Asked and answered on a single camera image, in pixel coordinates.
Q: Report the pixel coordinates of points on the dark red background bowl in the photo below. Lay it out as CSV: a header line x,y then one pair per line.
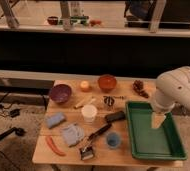
x,y
52,20

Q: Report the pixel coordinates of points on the light blue cloth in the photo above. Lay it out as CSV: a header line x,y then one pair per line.
x,y
72,134

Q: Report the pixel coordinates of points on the green background object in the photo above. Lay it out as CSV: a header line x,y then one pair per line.
x,y
78,20

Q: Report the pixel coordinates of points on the small blue cup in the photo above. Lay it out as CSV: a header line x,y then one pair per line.
x,y
113,140

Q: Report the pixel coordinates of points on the black floor stand leg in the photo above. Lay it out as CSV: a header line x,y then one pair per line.
x,y
17,131

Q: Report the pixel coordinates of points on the orange fruit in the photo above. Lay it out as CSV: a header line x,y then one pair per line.
x,y
84,86

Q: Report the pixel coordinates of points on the black handled brush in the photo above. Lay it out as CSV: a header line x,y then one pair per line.
x,y
99,132

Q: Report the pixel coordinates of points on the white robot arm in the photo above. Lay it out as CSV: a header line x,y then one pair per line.
x,y
171,87

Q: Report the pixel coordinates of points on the black scissors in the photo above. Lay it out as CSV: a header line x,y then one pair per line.
x,y
109,101

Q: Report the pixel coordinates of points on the purple bowl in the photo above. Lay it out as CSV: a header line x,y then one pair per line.
x,y
60,93

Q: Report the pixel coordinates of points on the white cup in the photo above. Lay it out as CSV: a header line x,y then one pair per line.
x,y
89,113

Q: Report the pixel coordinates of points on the orange bowl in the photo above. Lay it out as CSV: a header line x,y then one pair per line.
x,y
107,82

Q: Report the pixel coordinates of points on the red chili pepper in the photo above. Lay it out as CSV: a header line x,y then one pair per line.
x,y
53,147

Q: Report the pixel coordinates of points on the black rectangular block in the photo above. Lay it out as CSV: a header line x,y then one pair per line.
x,y
115,117

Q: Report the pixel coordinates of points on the black power adapter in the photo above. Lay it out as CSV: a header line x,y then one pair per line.
x,y
13,113

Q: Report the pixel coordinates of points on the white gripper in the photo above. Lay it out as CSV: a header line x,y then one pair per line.
x,y
162,104

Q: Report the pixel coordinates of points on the blue sponge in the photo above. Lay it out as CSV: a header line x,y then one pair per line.
x,y
54,120

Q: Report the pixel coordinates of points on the pine cone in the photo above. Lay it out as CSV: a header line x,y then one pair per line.
x,y
138,87

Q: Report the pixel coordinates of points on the wooden stick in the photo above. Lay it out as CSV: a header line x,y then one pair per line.
x,y
85,101

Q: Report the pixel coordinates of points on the green plastic tray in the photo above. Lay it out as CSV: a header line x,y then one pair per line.
x,y
163,143

